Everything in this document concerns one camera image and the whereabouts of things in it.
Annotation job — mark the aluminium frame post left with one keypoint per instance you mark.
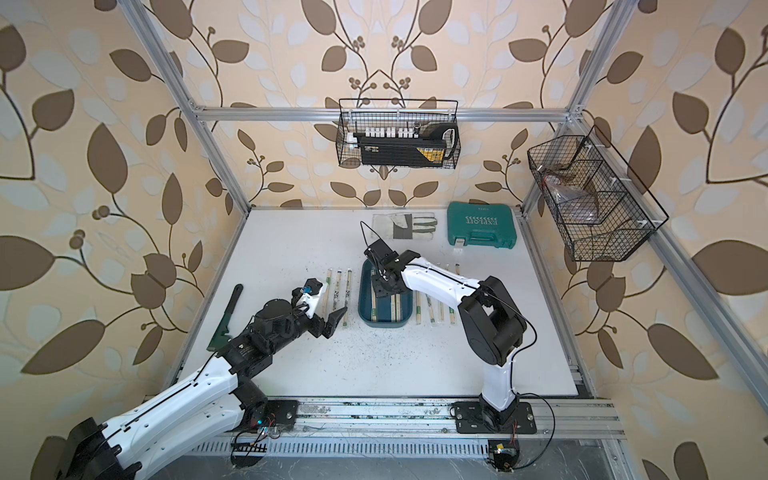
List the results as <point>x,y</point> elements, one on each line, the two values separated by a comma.
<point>139,20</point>

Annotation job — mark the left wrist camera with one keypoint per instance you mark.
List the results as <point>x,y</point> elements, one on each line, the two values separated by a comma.
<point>311,294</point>

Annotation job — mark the aluminium frame post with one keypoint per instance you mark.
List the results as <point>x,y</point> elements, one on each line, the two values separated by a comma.
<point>139,20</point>
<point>571,119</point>

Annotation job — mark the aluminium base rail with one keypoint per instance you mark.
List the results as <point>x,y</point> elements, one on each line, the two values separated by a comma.
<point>580,419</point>

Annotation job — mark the black yellow box in basket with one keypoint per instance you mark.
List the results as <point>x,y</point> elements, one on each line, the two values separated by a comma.
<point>430,146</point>

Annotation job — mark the green pipe wrench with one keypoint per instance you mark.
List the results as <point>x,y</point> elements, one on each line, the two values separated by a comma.
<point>221,335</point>

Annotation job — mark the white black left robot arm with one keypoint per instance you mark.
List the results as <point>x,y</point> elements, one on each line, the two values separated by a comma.
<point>109,450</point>

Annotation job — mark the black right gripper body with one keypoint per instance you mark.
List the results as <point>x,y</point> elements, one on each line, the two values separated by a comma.
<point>381,286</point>

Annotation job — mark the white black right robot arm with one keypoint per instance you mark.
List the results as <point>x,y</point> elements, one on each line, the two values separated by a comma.
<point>493,325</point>

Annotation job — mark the black wire basket wall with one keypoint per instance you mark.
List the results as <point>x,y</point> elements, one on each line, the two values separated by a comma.
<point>385,117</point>
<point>629,213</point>

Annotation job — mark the plastic bag in basket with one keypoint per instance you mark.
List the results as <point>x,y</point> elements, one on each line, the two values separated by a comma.
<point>575,205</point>

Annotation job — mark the green plastic tool case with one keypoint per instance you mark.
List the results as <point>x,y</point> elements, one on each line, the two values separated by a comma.
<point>490,225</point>

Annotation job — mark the black wire basket right wall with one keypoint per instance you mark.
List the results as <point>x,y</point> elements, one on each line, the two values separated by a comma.
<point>629,213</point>

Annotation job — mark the teal plastic storage box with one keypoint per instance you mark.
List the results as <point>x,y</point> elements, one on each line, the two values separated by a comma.
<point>383,303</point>

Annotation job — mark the black wire basket back wall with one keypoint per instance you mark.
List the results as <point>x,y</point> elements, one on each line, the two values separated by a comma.
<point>385,117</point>

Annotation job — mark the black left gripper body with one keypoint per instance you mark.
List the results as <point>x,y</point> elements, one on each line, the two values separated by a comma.
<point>316,327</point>

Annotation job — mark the grey white work glove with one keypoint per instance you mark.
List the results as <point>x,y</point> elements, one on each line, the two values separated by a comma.
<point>405,226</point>

